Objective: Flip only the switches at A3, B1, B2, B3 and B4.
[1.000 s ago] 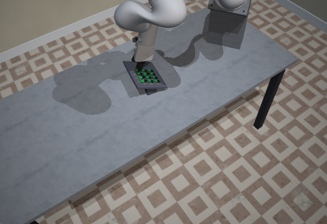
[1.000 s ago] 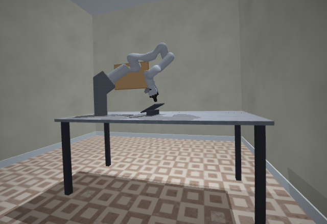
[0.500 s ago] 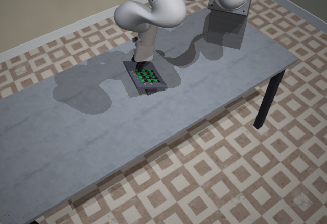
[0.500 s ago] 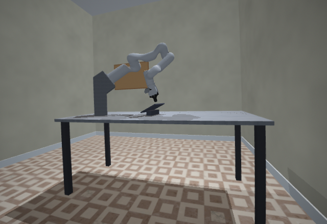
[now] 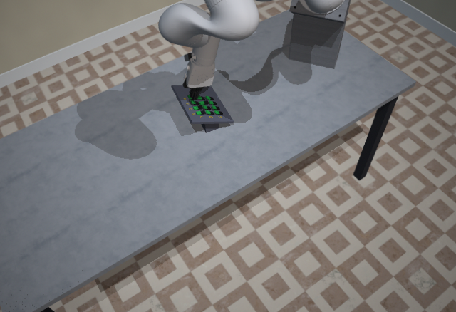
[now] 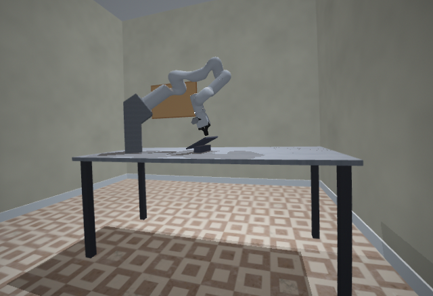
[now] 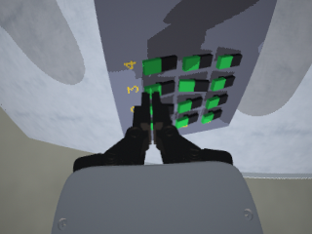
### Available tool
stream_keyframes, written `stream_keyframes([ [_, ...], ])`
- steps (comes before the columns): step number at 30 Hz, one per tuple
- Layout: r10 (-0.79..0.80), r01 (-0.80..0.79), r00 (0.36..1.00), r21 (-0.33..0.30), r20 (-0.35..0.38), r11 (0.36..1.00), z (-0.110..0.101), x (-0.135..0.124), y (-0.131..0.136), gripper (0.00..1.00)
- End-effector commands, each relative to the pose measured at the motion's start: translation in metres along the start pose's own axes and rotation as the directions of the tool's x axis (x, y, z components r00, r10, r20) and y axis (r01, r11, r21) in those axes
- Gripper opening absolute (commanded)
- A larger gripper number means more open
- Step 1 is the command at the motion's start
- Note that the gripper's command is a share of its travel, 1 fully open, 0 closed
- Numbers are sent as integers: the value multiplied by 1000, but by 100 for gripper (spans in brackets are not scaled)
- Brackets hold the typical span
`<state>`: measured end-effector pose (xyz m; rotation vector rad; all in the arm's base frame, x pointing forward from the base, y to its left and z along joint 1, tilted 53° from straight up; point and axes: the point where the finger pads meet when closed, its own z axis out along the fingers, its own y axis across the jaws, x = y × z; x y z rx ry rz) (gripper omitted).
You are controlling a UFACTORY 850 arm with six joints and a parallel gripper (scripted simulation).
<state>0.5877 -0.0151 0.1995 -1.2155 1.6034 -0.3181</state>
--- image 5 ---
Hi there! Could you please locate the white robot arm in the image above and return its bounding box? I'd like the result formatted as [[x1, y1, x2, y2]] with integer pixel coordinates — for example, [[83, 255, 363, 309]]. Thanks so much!
[[158, 0, 345, 66]]

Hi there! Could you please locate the grey switch panel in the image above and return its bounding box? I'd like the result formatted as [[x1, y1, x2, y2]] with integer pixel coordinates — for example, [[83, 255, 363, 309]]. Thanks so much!
[[171, 85, 234, 132]]

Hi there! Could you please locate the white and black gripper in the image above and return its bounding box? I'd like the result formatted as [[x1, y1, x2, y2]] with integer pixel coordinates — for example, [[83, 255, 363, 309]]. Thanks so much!
[[183, 59, 215, 100]]

